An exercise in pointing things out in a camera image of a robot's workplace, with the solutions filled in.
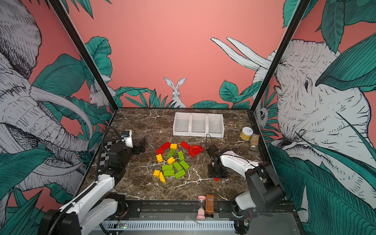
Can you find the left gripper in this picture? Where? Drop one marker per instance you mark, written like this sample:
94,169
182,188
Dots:
142,147

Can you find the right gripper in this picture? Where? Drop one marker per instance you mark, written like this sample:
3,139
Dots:
223,175

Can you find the red arch lego piece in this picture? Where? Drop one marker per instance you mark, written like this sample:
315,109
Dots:
195,150

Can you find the green lego brick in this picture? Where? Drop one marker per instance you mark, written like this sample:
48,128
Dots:
168,173
171,153
177,166
180,174
184,165
167,167
181,156

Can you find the white three-compartment bin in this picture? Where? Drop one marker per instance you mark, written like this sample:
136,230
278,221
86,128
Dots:
198,125

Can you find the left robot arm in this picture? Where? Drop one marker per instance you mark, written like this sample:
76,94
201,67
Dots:
96,203

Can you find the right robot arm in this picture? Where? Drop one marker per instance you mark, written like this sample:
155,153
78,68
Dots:
264,185

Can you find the checkerboard calibration plate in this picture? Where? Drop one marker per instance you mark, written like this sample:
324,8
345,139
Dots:
104,156

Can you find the pink hourglass timer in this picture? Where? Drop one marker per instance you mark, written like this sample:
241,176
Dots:
201,210

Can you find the brown spice jar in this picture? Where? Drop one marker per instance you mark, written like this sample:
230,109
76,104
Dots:
254,142

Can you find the white perforated rail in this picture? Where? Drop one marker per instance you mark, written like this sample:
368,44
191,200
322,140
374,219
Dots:
164,225

